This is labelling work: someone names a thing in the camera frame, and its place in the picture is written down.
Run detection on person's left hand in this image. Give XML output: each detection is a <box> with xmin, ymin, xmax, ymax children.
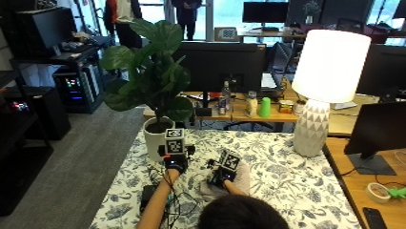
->
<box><xmin>161</xmin><ymin>154</ymin><xmax>190</xmax><ymax>175</ymax></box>

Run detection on right glove white marker cube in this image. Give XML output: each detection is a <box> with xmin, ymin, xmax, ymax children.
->
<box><xmin>217</xmin><ymin>148</ymin><xmax>242</xmax><ymax>175</ymax></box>

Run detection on white table lamp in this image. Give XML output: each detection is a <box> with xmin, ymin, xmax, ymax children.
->
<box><xmin>290</xmin><ymin>29</ymin><xmax>373</xmax><ymax>158</ymax></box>

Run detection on blue floral tablecloth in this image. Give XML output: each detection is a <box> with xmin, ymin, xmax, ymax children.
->
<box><xmin>88</xmin><ymin>128</ymin><xmax>363</xmax><ymax>229</ymax></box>

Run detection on left glove white marker cube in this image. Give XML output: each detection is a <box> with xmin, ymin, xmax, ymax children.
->
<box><xmin>164</xmin><ymin>128</ymin><xmax>186</xmax><ymax>156</ymax></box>

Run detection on roll of beige tape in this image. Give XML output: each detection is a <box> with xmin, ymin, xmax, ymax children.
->
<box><xmin>365</xmin><ymin>181</ymin><xmax>393</xmax><ymax>204</ymax></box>

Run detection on computer tower with coloured lights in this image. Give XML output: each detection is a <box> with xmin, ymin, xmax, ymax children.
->
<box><xmin>52</xmin><ymin>64</ymin><xmax>105</xmax><ymax>115</ymax></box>

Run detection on background black monitor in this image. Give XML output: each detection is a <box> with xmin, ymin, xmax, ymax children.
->
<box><xmin>241</xmin><ymin>1</ymin><xmax>290</xmax><ymax>31</ymax></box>

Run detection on black phone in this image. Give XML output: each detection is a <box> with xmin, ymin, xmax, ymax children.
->
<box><xmin>362</xmin><ymin>207</ymin><xmax>389</xmax><ymax>229</ymax></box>

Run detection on wooden side desk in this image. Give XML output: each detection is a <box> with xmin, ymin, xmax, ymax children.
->
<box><xmin>322</xmin><ymin>136</ymin><xmax>406</xmax><ymax>229</ymax></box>

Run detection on black shelf rack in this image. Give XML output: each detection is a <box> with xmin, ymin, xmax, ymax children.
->
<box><xmin>9</xmin><ymin>5</ymin><xmax>114</xmax><ymax>115</ymax></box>

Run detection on wide black monitor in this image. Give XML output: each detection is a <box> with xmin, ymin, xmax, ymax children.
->
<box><xmin>172</xmin><ymin>42</ymin><xmax>267</xmax><ymax>117</ymax></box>

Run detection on black glove cables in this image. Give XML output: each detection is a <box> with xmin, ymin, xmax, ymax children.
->
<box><xmin>146</xmin><ymin>163</ymin><xmax>201</xmax><ymax>229</ymax></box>

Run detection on black screen on rack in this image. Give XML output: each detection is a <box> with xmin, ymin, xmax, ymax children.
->
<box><xmin>13</xmin><ymin>7</ymin><xmax>78</xmax><ymax>59</ymax></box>

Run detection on green plastic cup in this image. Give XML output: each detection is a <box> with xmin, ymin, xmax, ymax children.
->
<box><xmin>257</xmin><ymin>96</ymin><xmax>273</xmax><ymax>119</ymax></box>

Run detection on checkerboard calibration board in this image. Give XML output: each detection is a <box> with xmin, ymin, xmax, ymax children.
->
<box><xmin>213</xmin><ymin>26</ymin><xmax>241</xmax><ymax>43</ymax></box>

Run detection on large-leaf green plant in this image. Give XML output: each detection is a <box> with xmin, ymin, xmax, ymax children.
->
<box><xmin>98</xmin><ymin>18</ymin><xmax>195</xmax><ymax>124</ymax></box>

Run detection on long wooden desk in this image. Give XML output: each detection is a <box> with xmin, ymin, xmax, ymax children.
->
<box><xmin>142</xmin><ymin>89</ymin><xmax>382</xmax><ymax>137</ymax></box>

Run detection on white cloth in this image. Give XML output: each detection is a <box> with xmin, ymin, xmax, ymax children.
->
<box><xmin>199</xmin><ymin>159</ymin><xmax>253</xmax><ymax>198</ymax></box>

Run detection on small black adapter box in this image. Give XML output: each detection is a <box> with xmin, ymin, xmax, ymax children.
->
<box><xmin>194</xmin><ymin>107</ymin><xmax>214</xmax><ymax>117</ymax></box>

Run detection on the person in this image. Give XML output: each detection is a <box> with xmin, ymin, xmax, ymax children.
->
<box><xmin>197</xmin><ymin>194</ymin><xmax>291</xmax><ymax>229</ymax></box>

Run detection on slim drink can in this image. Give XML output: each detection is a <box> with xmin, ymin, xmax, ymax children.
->
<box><xmin>217</xmin><ymin>94</ymin><xmax>229</xmax><ymax>115</ymax></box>

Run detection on white plant pot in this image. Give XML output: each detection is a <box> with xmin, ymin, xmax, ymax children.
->
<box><xmin>142</xmin><ymin>115</ymin><xmax>177</xmax><ymax>162</ymax></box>

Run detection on glove white marker cube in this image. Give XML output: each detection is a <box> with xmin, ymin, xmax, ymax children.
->
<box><xmin>164</xmin><ymin>128</ymin><xmax>186</xmax><ymax>156</ymax></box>
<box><xmin>217</xmin><ymin>148</ymin><xmax>242</xmax><ymax>175</ymax></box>

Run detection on person's right hand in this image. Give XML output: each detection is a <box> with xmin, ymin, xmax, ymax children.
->
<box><xmin>205</xmin><ymin>157</ymin><xmax>238</xmax><ymax>189</ymax></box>

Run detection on black monitor with square stand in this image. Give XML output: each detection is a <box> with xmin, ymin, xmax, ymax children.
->
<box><xmin>342</xmin><ymin>100</ymin><xmax>406</xmax><ymax>177</ymax></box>

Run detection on green toy figure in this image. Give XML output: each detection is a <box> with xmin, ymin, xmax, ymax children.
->
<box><xmin>386</xmin><ymin>186</ymin><xmax>406</xmax><ymax>200</ymax></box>

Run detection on clear plastic bottle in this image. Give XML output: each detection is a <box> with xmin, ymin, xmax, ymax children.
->
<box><xmin>221</xmin><ymin>80</ymin><xmax>233</xmax><ymax>113</ymax></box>

